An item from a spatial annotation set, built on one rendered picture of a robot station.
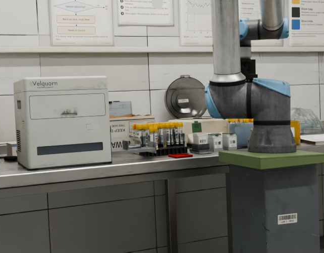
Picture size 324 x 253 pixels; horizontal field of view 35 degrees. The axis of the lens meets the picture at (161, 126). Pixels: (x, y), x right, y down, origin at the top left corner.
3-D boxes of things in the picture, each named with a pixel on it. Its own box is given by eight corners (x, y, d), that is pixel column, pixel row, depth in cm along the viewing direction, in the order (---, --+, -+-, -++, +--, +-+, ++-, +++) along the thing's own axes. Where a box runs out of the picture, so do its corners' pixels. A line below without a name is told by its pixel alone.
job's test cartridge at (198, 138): (198, 150, 191) (197, 133, 191) (193, 149, 196) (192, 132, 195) (208, 149, 193) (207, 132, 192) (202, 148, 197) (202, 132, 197)
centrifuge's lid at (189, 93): (164, 74, 240) (160, 78, 248) (168, 127, 238) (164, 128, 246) (207, 73, 245) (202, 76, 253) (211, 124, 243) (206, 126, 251)
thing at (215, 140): (213, 151, 196) (213, 134, 195) (208, 150, 200) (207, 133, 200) (222, 150, 197) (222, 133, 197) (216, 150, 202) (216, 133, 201)
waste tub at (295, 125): (275, 147, 202) (274, 122, 202) (254, 145, 215) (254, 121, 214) (301, 144, 208) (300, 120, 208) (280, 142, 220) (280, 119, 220)
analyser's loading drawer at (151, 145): (101, 158, 173) (100, 142, 173) (95, 156, 179) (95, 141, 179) (156, 153, 181) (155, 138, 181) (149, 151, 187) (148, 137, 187)
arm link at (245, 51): (236, 46, 194) (228, 48, 202) (236, 58, 194) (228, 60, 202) (254, 46, 196) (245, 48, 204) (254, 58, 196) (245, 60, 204)
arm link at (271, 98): (291, 120, 154) (291, 76, 153) (246, 121, 157) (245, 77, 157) (291, 119, 166) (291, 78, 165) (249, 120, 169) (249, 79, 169)
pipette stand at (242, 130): (237, 148, 203) (236, 124, 202) (227, 147, 209) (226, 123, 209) (257, 146, 207) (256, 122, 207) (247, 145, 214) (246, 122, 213)
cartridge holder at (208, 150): (199, 154, 189) (199, 144, 189) (189, 152, 197) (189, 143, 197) (212, 153, 191) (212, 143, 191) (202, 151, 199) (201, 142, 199)
